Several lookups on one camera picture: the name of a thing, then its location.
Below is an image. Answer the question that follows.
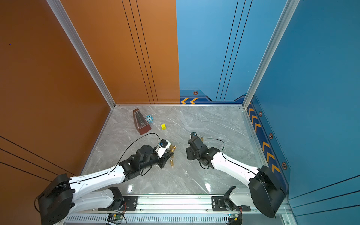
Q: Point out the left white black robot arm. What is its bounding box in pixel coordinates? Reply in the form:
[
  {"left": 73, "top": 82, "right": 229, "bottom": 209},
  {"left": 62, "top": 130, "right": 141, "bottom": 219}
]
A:
[{"left": 37, "top": 140, "right": 173, "bottom": 225}]

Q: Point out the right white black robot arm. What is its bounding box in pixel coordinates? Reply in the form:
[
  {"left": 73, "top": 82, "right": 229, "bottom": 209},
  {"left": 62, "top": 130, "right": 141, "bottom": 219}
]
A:
[{"left": 186, "top": 145, "right": 286, "bottom": 218}]

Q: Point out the dark red metronome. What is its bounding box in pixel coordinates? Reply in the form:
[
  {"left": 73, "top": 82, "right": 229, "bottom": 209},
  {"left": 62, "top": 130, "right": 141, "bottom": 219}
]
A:
[{"left": 133, "top": 108, "right": 151, "bottom": 135}]

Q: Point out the small blue owl toy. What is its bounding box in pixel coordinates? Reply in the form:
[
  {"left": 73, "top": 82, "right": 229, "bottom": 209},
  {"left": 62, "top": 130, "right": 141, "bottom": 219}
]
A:
[{"left": 145, "top": 115, "right": 153, "bottom": 124}]

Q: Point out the left green circuit board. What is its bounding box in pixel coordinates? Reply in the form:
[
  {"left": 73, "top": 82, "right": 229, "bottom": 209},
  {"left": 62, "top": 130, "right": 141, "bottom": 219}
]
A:
[{"left": 106, "top": 213, "right": 127, "bottom": 225}]

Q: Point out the green circuit board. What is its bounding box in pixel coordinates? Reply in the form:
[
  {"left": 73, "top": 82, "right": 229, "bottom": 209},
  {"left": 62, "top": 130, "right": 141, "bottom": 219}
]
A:
[
  {"left": 106, "top": 213, "right": 127, "bottom": 225},
  {"left": 227, "top": 214, "right": 243, "bottom": 225}
]

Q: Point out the right green circuit board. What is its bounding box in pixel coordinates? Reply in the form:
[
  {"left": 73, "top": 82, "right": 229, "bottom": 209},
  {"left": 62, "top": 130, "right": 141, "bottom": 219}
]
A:
[{"left": 227, "top": 214, "right": 243, "bottom": 225}]

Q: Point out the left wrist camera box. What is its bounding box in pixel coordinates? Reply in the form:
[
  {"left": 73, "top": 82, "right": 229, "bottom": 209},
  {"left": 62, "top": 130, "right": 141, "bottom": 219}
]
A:
[{"left": 155, "top": 139, "right": 171, "bottom": 158}]

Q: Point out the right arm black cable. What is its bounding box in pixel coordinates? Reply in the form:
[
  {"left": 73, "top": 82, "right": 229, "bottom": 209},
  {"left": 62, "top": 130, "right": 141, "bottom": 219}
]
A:
[{"left": 203, "top": 137, "right": 226, "bottom": 158}]

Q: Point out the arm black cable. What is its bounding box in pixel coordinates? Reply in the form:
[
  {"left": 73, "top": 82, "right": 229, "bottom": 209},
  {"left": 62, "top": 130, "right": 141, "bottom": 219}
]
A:
[
  {"left": 111, "top": 133, "right": 161, "bottom": 172},
  {"left": 203, "top": 137, "right": 226, "bottom": 158}
]

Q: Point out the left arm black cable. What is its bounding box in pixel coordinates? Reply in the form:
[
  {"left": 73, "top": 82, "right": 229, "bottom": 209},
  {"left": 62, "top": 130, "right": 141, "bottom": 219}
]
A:
[{"left": 111, "top": 133, "right": 161, "bottom": 172}]

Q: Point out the aluminium front rail frame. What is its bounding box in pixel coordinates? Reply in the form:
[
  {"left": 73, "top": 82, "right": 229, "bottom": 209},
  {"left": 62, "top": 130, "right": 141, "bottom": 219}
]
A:
[{"left": 59, "top": 195, "right": 297, "bottom": 225}]

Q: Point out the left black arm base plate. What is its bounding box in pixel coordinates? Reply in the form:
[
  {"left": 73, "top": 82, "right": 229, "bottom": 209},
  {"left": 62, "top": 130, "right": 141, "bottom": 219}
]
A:
[{"left": 97, "top": 196, "right": 138, "bottom": 212}]

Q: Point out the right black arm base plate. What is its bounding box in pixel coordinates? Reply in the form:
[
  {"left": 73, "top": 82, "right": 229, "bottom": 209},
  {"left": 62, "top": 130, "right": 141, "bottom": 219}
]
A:
[{"left": 211, "top": 196, "right": 251, "bottom": 212}]

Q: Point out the right aluminium corner post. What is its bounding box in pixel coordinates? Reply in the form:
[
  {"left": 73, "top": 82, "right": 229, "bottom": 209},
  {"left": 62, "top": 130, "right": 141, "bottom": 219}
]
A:
[{"left": 242, "top": 0, "right": 300, "bottom": 109}]

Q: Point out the aluminium corner post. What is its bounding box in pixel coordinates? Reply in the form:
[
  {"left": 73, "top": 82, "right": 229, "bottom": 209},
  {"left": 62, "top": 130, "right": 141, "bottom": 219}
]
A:
[
  {"left": 47, "top": 0, "right": 116, "bottom": 109},
  {"left": 242, "top": 0, "right": 300, "bottom": 109}
]

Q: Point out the left aluminium corner post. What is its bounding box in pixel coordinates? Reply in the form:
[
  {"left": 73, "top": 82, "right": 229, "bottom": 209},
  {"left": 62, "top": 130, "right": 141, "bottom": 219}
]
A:
[{"left": 47, "top": 0, "right": 116, "bottom": 109}]

